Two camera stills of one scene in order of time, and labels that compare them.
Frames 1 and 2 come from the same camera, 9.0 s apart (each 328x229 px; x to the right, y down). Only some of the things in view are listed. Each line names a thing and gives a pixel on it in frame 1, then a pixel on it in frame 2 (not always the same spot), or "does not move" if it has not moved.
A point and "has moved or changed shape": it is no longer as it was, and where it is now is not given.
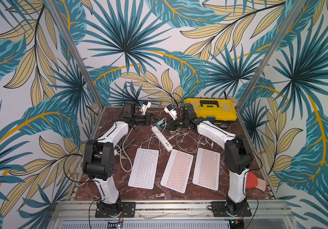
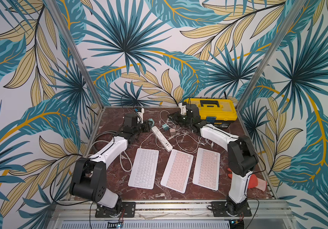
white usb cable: x=153 y=134 → x=163 y=120
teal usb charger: x=159 y=123 has moved or changed shape
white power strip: x=163 y=139 does not move
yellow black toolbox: x=220 y=112 does not move
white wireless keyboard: x=143 y=171 does not move
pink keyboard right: x=207 y=169 does not move
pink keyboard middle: x=177 y=171 does not move
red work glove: x=252 y=182 does not move
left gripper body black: x=142 y=119 → x=141 y=128
